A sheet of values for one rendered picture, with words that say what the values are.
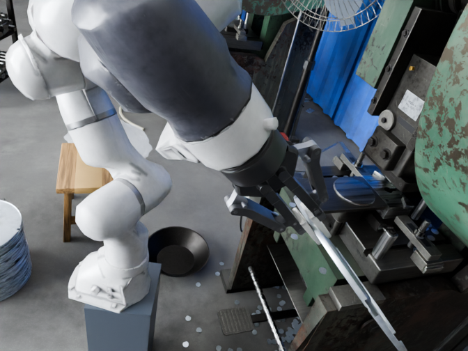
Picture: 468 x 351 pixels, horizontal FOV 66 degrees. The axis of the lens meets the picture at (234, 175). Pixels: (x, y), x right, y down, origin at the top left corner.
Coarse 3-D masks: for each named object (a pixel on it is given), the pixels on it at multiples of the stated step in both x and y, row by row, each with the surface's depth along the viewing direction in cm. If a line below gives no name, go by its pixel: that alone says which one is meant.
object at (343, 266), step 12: (312, 228) 50; (324, 240) 48; (336, 252) 56; (336, 264) 47; (348, 264) 73; (348, 276) 46; (360, 288) 54; (372, 300) 68; (372, 312) 47; (384, 324) 46
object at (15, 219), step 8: (0, 200) 143; (0, 208) 140; (8, 208) 141; (16, 208) 141; (0, 216) 137; (8, 216) 138; (16, 216) 139; (0, 224) 134; (8, 224) 135; (16, 224) 135; (0, 232) 131; (8, 232) 132; (16, 232) 132; (0, 240) 129; (8, 240) 129
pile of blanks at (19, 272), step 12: (12, 240) 130; (24, 240) 141; (0, 252) 127; (12, 252) 134; (24, 252) 142; (0, 264) 130; (12, 264) 135; (24, 264) 144; (0, 276) 134; (12, 276) 138; (24, 276) 147; (0, 288) 136; (12, 288) 141; (0, 300) 139
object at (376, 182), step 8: (368, 176) 115; (376, 176) 116; (376, 184) 112; (384, 184) 113; (392, 184) 114; (384, 192) 109; (392, 192) 110; (400, 192) 111; (384, 200) 106; (392, 200) 107; (400, 200) 108; (408, 200) 108; (392, 208) 104; (400, 208) 105; (408, 208) 107; (384, 216) 106; (392, 216) 107
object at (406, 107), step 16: (416, 64) 89; (432, 64) 85; (400, 80) 94; (416, 80) 89; (400, 96) 94; (416, 96) 89; (384, 112) 98; (400, 112) 94; (416, 112) 89; (384, 128) 98; (400, 128) 94; (368, 144) 100; (384, 144) 96; (400, 144) 93; (384, 160) 96; (400, 160) 95; (400, 176) 96
